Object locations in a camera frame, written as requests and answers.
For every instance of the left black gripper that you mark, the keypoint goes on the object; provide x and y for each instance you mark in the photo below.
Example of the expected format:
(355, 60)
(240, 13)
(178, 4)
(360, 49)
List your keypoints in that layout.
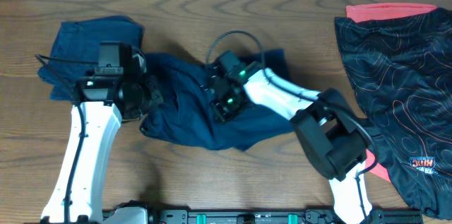
(156, 97)

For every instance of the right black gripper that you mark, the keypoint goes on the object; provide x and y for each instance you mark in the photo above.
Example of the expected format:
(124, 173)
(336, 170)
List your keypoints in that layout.
(219, 114)

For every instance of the navy blue shorts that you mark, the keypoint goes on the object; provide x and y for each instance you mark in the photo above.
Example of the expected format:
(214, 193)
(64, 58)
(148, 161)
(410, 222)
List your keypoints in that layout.
(186, 118)

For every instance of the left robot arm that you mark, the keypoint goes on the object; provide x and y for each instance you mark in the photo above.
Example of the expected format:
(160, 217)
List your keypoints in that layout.
(104, 102)

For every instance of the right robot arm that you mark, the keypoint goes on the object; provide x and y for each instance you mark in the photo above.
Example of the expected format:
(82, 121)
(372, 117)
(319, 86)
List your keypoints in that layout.
(332, 138)

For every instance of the folded navy shorts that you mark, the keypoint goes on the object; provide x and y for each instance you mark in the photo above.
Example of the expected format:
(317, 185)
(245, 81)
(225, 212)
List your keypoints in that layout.
(76, 48)

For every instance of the red coral garment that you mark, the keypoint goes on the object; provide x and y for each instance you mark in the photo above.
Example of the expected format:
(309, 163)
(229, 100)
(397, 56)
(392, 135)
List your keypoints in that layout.
(386, 11)

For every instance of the black patterned shorts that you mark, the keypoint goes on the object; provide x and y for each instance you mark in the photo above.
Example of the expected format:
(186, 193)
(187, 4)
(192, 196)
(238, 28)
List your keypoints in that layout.
(400, 71)

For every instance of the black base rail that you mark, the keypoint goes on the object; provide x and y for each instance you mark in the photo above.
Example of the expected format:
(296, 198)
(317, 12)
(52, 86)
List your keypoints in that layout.
(184, 215)

